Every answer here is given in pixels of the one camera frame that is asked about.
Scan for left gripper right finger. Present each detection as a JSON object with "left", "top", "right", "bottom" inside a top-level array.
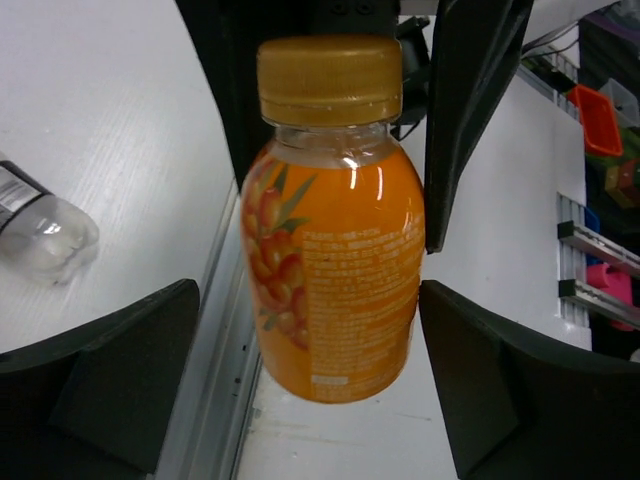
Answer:
[{"left": 419, "top": 280, "right": 639, "bottom": 479}]

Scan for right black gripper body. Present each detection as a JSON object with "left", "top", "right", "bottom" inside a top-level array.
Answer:
[{"left": 269, "top": 0, "right": 438, "bottom": 38}]

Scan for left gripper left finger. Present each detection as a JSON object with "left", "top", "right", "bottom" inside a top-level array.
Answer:
[{"left": 1, "top": 279, "right": 200, "bottom": 479}]

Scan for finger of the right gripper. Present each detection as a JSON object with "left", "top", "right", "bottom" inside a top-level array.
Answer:
[
  {"left": 174, "top": 0, "right": 281, "bottom": 191},
  {"left": 424, "top": 0, "right": 533, "bottom": 254}
]

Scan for clear bottle black label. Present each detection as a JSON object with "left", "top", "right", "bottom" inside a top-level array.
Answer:
[{"left": 1, "top": 158, "right": 99, "bottom": 286}]

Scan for orange juice bottle gold cap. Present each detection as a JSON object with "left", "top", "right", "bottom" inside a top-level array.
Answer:
[{"left": 241, "top": 34, "right": 426, "bottom": 404}]

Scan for orange storage crate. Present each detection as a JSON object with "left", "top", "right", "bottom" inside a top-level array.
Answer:
[{"left": 567, "top": 84, "right": 623, "bottom": 157}]

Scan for pink plastic object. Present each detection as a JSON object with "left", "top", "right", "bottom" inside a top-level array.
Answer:
[{"left": 586, "top": 263, "right": 634, "bottom": 306}]

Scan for aluminium frame rail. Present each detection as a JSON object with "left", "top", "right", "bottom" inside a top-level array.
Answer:
[{"left": 153, "top": 189, "right": 260, "bottom": 479}]

